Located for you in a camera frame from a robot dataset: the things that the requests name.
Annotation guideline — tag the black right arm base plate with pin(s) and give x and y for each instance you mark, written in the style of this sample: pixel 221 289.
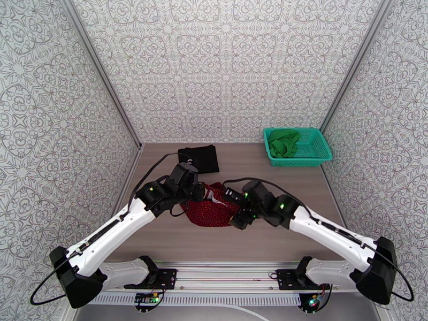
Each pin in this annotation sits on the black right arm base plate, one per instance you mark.
pixel 287 280

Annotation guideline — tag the green garment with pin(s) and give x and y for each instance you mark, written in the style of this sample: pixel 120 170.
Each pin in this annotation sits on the green garment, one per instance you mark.
pixel 282 144

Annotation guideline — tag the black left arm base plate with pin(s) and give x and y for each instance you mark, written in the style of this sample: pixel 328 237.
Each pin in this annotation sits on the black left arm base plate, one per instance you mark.
pixel 165 278

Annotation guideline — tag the aluminium corner post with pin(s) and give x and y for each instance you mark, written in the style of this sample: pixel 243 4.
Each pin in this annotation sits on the aluminium corner post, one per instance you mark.
pixel 356 64
pixel 100 71

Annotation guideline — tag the teal plastic basket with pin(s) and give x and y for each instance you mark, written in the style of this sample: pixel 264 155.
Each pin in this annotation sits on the teal plastic basket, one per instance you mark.
pixel 312 151

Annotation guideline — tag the red white-dotted garment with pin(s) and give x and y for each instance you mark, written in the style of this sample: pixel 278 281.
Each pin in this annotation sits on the red white-dotted garment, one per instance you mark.
pixel 209 214

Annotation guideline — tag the black garment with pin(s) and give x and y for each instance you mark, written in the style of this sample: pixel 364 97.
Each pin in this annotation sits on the black garment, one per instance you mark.
pixel 200 159

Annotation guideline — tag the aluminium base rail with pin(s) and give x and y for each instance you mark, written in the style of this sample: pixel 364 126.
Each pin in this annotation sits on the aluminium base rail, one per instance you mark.
pixel 227 275

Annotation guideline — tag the white vented strip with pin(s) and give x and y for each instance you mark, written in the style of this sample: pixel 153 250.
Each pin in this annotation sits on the white vented strip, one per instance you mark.
pixel 217 299

